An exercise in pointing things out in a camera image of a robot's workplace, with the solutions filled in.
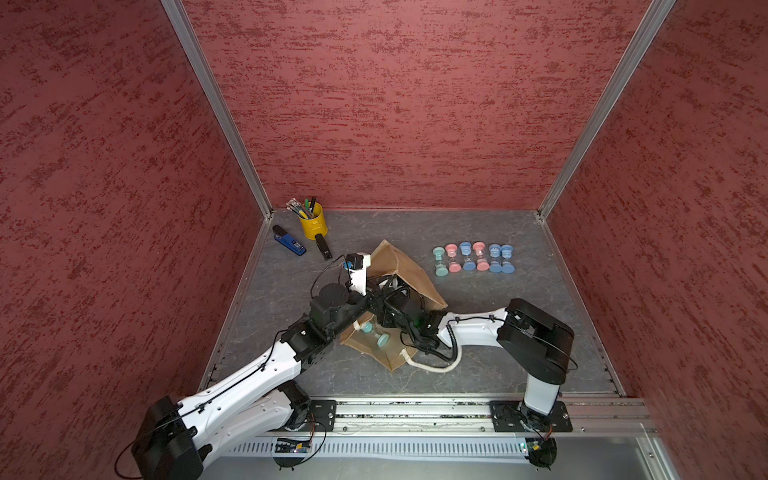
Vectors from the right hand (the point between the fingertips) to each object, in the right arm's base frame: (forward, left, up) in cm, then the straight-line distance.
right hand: (379, 314), depth 89 cm
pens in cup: (+36, +26, +11) cm, 46 cm away
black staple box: (+29, +21, -2) cm, 36 cm away
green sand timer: (+17, -21, -1) cm, 27 cm away
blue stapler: (+33, +37, 0) cm, 50 cm away
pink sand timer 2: (+19, -36, -1) cm, 41 cm away
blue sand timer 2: (+24, -42, -2) cm, 49 cm away
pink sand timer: (+25, -27, -2) cm, 36 cm away
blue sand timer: (+18, -31, -2) cm, 36 cm away
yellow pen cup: (+34, +23, +5) cm, 41 cm away
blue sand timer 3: (+17, -44, 0) cm, 47 cm away
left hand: (-1, -4, +20) cm, 21 cm away
